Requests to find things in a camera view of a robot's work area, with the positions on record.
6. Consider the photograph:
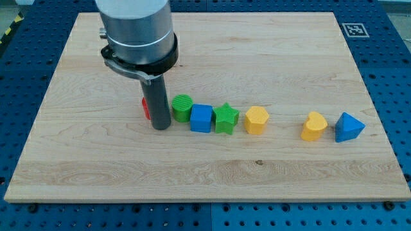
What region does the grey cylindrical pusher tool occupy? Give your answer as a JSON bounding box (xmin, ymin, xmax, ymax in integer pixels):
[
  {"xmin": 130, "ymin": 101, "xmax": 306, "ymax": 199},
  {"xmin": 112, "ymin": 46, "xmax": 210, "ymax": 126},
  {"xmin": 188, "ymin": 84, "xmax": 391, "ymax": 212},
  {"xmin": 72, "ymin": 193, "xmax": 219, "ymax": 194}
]
[{"xmin": 141, "ymin": 75, "xmax": 171, "ymax": 130}]

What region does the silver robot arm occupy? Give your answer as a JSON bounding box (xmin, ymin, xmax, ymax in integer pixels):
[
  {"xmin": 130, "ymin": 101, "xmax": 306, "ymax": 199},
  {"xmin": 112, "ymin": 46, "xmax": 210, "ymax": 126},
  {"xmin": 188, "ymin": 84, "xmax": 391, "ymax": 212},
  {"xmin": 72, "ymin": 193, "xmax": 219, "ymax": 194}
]
[{"xmin": 96, "ymin": 0, "xmax": 176, "ymax": 65}]

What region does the yellow hexagon block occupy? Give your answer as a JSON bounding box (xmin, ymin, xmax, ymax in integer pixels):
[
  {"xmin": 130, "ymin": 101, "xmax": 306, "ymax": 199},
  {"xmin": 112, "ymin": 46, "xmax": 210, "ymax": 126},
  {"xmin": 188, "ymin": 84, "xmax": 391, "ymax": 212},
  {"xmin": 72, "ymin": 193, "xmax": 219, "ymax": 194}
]
[{"xmin": 244, "ymin": 106, "xmax": 270, "ymax": 135}]

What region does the red block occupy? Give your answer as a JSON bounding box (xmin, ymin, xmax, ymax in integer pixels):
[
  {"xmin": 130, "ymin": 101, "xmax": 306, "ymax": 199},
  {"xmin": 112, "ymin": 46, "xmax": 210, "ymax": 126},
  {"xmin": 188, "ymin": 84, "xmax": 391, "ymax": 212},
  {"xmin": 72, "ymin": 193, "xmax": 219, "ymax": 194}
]
[{"xmin": 141, "ymin": 97, "xmax": 151, "ymax": 120}]

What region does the yellow heart block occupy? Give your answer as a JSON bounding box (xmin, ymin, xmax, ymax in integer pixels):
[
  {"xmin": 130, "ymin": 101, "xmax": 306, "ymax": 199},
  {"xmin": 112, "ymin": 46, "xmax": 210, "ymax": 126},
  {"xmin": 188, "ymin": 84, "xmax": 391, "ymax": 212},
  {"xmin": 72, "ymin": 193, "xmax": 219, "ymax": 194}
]
[{"xmin": 301, "ymin": 111, "xmax": 328, "ymax": 141}]

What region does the white fiducial marker tag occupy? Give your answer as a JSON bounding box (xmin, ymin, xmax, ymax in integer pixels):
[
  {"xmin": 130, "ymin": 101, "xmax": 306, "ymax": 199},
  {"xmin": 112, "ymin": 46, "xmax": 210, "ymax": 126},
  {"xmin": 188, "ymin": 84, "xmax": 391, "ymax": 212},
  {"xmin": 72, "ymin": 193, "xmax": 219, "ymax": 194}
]
[{"xmin": 342, "ymin": 22, "xmax": 369, "ymax": 38}]

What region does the blue triangle block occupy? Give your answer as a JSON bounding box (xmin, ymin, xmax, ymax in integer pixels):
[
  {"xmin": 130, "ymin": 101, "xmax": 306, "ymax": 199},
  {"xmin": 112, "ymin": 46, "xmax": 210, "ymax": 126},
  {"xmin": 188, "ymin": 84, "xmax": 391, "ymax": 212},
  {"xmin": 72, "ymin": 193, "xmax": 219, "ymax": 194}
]
[{"xmin": 335, "ymin": 112, "xmax": 365, "ymax": 142}]

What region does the green star block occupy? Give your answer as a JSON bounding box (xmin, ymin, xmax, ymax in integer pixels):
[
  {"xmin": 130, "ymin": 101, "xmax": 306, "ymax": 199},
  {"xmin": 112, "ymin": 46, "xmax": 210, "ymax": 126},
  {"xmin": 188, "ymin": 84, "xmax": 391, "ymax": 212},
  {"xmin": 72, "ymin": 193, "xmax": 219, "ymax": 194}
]
[{"xmin": 213, "ymin": 103, "xmax": 240, "ymax": 135}]

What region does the green cylinder block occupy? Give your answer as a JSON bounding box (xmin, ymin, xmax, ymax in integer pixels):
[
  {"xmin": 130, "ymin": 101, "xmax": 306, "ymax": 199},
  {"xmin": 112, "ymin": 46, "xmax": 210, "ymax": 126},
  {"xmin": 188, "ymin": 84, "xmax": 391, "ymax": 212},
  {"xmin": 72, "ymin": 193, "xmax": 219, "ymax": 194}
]
[{"xmin": 171, "ymin": 94, "xmax": 193, "ymax": 123}]

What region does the wooden board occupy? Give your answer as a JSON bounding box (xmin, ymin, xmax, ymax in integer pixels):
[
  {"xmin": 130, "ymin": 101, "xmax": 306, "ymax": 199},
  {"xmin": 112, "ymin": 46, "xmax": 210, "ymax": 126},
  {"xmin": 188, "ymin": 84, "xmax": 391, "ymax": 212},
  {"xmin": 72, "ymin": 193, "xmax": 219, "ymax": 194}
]
[{"xmin": 4, "ymin": 12, "xmax": 410, "ymax": 203}]

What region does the blue cube block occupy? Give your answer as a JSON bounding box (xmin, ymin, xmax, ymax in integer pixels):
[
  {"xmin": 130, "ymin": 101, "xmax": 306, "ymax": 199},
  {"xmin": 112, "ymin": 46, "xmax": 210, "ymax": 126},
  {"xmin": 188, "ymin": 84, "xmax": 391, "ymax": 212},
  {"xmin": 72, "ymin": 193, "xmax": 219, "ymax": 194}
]
[{"xmin": 190, "ymin": 104, "xmax": 213, "ymax": 133}]

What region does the black clamp with metal bracket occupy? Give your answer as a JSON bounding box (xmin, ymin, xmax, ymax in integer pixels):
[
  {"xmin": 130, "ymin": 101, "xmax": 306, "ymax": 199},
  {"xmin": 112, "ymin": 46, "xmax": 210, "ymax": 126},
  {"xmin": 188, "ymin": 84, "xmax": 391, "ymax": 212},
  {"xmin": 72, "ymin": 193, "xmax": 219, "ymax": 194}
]
[{"xmin": 100, "ymin": 33, "xmax": 179, "ymax": 85}]

